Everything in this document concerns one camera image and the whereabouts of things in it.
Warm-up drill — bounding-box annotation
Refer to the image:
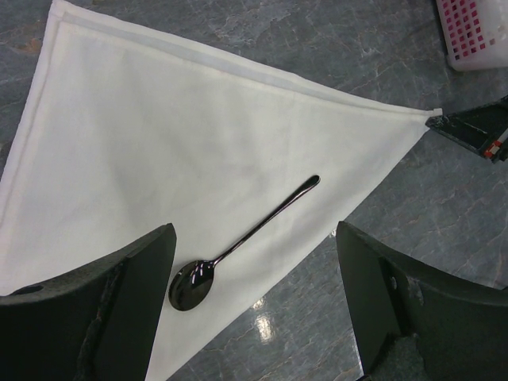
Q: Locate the black spoon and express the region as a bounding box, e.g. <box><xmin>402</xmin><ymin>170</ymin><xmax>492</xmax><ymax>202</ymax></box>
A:
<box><xmin>167</xmin><ymin>175</ymin><xmax>321</xmax><ymax>312</ymax></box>

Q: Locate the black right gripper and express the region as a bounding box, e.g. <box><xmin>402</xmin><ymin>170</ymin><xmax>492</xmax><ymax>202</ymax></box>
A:
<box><xmin>425</xmin><ymin>101</ymin><xmax>507</xmax><ymax>164</ymax></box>

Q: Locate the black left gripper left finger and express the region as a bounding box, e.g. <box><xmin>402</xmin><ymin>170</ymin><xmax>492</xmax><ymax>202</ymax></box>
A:
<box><xmin>1</xmin><ymin>224</ymin><xmax>177</xmax><ymax>380</ymax></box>

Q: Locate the white plastic basket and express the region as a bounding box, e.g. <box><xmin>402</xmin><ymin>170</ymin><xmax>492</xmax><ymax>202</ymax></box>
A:
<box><xmin>436</xmin><ymin>0</ymin><xmax>507</xmax><ymax>71</ymax></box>

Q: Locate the cream cloth napkin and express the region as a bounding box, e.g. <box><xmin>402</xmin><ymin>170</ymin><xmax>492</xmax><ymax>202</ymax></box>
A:
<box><xmin>1</xmin><ymin>1</ymin><xmax>437</xmax><ymax>380</ymax></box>

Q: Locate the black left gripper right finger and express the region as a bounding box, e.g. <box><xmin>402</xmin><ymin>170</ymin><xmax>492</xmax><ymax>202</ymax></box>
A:
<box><xmin>336</xmin><ymin>221</ymin><xmax>507</xmax><ymax>380</ymax></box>

